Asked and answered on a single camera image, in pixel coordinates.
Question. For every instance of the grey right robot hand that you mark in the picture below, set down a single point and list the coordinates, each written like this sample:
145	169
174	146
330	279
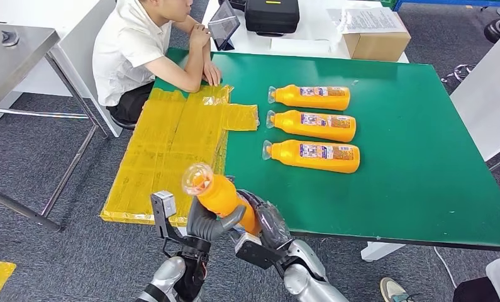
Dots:
272	227

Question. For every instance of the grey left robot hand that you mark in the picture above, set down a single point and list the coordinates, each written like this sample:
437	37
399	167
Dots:
199	221

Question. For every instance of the person's right hand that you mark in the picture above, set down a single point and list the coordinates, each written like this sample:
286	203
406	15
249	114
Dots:
199	35

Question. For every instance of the person's left hand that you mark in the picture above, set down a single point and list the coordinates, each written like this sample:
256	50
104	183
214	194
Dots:
211	73

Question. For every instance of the orange detergent bottle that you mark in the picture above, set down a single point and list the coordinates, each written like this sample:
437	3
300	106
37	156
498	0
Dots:
287	96
291	125
291	154
220	196

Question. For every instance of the person's right forearm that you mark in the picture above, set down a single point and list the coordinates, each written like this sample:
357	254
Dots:
193	68

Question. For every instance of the person's left forearm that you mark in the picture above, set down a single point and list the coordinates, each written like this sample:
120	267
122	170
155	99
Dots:
206	52

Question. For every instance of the grey tablet on stand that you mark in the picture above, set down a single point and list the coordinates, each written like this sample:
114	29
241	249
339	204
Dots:
222	25

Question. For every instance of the yellow taped cardboard sheet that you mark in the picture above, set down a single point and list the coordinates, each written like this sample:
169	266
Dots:
162	158

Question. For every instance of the black carrying case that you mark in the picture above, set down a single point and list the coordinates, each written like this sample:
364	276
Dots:
271	16

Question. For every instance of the person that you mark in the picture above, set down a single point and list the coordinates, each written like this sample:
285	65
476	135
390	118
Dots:
474	291
124	46

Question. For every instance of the black stool seat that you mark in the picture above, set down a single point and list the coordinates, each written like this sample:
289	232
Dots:
122	123

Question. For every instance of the white table leg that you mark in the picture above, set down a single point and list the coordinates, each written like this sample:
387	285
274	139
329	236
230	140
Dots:
382	251

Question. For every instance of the white table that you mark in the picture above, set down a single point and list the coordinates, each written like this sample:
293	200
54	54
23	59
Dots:
316	29

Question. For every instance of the person's foot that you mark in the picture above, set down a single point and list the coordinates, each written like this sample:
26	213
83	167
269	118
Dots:
393	289

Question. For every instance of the green table cover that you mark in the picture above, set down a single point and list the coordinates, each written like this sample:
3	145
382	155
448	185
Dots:
420	166

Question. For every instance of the printed paper sheet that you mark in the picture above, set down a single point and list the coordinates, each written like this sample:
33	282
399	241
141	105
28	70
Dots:
370	21

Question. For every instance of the brown cardboard box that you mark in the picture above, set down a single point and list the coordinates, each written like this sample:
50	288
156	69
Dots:
376	46

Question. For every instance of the steel table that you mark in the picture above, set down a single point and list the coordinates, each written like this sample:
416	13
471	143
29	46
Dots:
12	62

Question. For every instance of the green plastic crates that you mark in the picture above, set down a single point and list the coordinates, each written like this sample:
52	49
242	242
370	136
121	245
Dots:
388	3

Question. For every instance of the white panel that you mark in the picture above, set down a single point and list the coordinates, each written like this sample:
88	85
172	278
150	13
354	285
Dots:
487	96

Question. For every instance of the blue metal rack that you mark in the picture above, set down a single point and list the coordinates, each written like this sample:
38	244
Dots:
454	3

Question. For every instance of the black round stool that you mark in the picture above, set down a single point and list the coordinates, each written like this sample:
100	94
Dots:
499	31

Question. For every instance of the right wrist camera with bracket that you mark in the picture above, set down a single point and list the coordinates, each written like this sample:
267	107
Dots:
254	252

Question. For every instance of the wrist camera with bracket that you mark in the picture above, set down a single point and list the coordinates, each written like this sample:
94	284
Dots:
254	252
165	204

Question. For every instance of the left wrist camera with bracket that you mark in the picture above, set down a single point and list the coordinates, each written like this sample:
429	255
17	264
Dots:
165	204

